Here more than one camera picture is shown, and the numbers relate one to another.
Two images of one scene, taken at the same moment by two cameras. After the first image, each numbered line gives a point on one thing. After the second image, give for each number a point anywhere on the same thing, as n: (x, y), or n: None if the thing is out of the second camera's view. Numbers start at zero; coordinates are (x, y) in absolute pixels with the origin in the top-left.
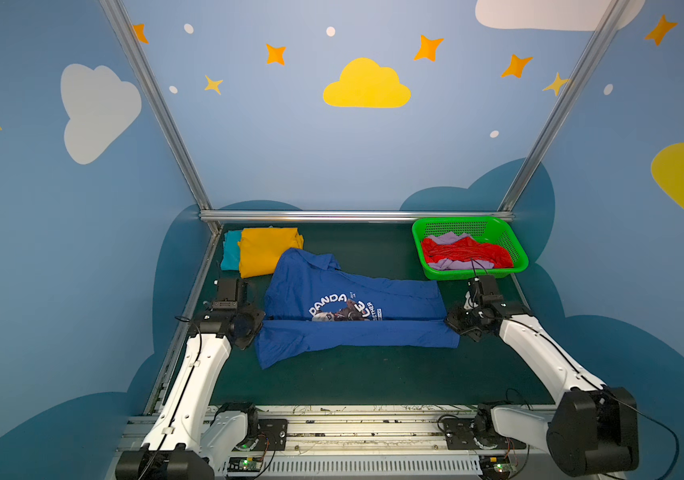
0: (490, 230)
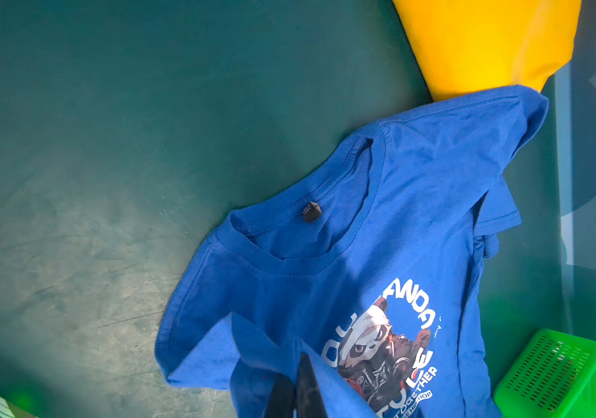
0: (563, 375)
